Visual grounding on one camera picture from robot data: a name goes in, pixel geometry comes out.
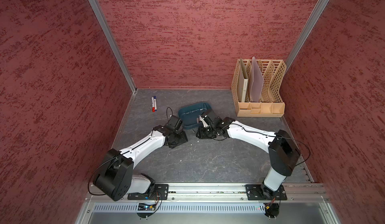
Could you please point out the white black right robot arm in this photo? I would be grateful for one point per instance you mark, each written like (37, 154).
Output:
(283, 152)

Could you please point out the left aluminium corner post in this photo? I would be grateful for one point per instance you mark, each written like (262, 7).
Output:
(112, 42)

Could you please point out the teal plastic storage box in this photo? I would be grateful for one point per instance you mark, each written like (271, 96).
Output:
(190, 115)

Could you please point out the grey translucent folder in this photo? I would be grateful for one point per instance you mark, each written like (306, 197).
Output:
(256, 81)

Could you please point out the blue cap whiteboard marker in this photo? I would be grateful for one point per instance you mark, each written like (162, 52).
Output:
(155, 103)

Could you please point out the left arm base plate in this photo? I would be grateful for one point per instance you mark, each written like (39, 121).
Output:
(154, 193)

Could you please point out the aluminium corner post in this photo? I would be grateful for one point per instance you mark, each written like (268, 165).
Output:
(307, 29)
(112, 42)

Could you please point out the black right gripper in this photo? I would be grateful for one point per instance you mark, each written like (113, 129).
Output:
(202, 135)

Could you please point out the red cap whiteboard marker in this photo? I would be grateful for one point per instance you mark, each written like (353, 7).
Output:
(152, 104)

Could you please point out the beige folder in organizer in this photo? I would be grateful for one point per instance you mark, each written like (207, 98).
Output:
(242, 81)

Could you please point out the right aluminium corner post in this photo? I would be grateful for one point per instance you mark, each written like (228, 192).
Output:
(307, 29)

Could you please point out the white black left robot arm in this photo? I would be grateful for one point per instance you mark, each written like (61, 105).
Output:
(115, 177)

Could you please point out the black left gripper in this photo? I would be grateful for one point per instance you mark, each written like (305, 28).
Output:
(183, 139)

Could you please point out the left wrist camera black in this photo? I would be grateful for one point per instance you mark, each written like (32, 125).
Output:
(175, 124)

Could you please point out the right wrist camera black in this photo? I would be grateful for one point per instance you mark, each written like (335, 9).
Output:
(210, 119)

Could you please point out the beige plastic file organizer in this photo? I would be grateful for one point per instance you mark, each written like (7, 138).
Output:
(270, 103)

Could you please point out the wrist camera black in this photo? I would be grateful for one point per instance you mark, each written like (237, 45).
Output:
(210, 119)
(175, 124)

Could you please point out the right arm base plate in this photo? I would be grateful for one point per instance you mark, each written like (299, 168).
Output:
(259, 192)

